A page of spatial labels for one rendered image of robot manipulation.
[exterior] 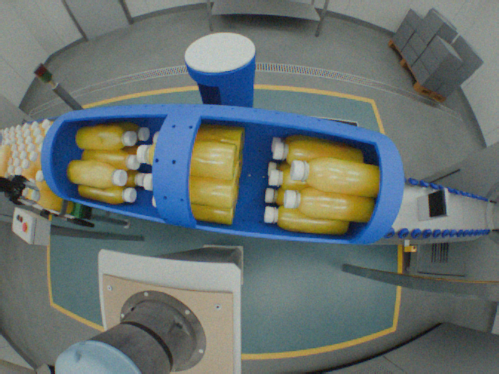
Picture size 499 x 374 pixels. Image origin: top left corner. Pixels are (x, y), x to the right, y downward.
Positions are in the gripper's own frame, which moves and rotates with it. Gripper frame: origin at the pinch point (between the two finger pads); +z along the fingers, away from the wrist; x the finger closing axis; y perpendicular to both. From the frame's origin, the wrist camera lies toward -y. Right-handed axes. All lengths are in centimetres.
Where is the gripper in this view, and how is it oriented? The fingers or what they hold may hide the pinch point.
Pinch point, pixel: (34, 195)
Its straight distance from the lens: 86.9
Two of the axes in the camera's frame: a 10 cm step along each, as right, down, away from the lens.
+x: 1.2, -9.6, 2.6
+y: 9.9, 1.2, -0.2
